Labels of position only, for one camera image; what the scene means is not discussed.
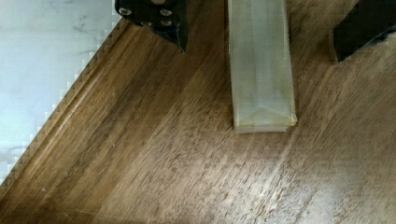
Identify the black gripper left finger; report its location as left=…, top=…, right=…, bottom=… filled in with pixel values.
left=114, top=0, right=188, bottom=52

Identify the butter stick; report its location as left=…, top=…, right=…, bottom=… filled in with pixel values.
left=228, top=0, right=297, bottom=133

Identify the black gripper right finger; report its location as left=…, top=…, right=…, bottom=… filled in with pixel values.
left=333, top=0, right=396, bottom=63

